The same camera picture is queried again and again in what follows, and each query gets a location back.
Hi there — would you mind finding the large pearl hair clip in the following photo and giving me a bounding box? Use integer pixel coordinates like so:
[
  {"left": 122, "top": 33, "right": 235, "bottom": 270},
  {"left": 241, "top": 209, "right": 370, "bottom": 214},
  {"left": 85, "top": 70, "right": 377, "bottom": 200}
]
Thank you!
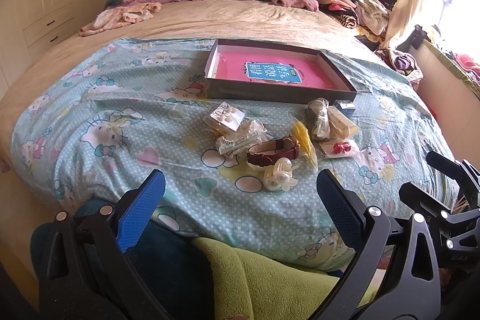
[{"left": 263, "top": 157, "right": 298, "bottom": 192}]

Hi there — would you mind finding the beige bed cover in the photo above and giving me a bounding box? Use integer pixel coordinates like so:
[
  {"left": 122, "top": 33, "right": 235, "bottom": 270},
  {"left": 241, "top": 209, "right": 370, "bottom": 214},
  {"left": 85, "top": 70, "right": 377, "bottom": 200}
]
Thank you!
[{"left": 1, "top": 1, "right": 380, "bottom": 167}]

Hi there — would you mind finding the Hello Kitty blue sheet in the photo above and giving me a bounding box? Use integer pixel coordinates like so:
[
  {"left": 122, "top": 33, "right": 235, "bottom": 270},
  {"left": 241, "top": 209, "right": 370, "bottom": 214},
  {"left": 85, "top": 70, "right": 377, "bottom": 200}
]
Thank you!
[{"left": 7, "top": 38, "right": 459, "bottom": 271}]

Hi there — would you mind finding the yellow hair ties bag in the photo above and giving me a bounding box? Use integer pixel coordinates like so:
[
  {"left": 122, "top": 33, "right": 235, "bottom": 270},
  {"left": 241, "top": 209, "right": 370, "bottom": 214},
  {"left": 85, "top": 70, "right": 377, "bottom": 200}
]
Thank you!
[{"left": 293, "top": 118, "right": 318, "bottom": 172}]

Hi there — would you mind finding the dark jewelry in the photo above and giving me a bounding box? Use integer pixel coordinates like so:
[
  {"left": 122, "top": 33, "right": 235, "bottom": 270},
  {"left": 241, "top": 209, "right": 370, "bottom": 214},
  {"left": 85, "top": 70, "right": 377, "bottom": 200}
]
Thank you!
[{"left": 306, "top": 97, "right": 330, "bottom": 141}]

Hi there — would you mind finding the cream hair claw clip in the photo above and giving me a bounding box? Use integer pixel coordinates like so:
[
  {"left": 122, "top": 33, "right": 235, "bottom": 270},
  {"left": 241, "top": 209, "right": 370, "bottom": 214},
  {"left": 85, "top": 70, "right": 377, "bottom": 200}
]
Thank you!
[{"left": 327, "top": 106, "right": 359, "bottom": 139}]

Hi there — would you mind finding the pink book in tray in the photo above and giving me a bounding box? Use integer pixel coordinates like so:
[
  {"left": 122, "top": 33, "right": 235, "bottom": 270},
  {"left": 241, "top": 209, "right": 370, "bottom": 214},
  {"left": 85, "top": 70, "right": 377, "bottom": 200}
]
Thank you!
[{"left": 215, "top": 50, "right": 340, "bottom": 89}]

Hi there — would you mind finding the pile of clothes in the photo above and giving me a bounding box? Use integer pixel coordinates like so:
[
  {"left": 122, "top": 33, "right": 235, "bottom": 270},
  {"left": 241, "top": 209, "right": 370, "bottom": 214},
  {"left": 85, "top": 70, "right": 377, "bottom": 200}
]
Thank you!
[{"left": 316, "top": 0, "right": 391, "bottom": 37}]

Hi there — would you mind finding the clothes heap by window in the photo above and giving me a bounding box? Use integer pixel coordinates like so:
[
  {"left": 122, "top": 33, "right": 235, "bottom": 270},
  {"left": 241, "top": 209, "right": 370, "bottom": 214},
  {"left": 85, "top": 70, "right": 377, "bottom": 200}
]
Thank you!
[{"left": 375, "top": 49, "right": 423, "bottom": 85}]

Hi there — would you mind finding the green window ledge cloth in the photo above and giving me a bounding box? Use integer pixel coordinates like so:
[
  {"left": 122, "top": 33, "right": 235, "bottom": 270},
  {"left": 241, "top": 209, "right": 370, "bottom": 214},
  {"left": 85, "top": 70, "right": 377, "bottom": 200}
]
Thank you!
[{"left": 423, "top": 40, "right": 480, "bottom": 100}]

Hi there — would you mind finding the red cherry earrings bag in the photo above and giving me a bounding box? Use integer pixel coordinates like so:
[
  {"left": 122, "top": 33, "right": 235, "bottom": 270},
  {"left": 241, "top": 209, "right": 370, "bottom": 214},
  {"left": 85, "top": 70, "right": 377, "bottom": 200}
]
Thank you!
[{"left": 319, "top": 139, "right": 360, "bottom": 158}]

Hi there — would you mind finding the wooden bead hair clip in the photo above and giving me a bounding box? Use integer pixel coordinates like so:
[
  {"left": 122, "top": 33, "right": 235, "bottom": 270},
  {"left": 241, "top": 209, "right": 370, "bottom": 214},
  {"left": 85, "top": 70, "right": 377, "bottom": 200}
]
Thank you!
[{"left": 203, "top": 118, "right": 232, "bottom": 137}]

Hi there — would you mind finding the green left sleeve forearm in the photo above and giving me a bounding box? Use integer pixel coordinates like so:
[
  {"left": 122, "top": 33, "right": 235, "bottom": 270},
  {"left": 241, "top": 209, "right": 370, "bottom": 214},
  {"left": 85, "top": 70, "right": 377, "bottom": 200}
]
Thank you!
[{"left": 193, "top": 238, "right": 338, "bottom": 319}]

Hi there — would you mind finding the bagged pearl earrings card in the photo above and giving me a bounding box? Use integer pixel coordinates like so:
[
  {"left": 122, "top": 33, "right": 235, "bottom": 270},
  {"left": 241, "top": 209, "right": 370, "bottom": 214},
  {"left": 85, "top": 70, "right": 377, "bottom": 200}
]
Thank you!
[{"left": 203, "top": 101, "right": 246, "bottom": 132}]

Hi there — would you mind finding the pink patterned garment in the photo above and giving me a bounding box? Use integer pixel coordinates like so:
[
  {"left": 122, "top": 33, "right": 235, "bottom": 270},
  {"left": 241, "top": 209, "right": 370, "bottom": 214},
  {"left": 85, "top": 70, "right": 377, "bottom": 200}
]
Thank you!
[{"left": 78, "top": 2, "right": 162, "bottom": 37}]

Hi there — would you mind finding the mauve fuzzy garment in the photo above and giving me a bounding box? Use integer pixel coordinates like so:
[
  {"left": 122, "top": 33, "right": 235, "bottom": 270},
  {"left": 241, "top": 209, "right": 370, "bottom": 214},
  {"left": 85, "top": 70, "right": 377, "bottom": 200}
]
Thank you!
[{"left": 271, "top": 0, "right": 319, "bottom": 12}]

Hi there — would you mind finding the small blue box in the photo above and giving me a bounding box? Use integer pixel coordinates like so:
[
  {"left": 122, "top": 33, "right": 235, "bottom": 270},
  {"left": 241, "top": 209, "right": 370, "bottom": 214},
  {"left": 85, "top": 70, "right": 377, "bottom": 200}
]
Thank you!
[{"left": 334, "top": 100, "right": 356, "bottom": 118}]

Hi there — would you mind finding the dark cardboard box tray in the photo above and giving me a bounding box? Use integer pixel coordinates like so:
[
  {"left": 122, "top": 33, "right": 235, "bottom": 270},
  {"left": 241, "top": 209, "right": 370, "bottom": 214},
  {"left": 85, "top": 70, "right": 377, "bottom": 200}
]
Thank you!
[{"left": 204, "top": 39, "right": 357, "bottom": 104}]

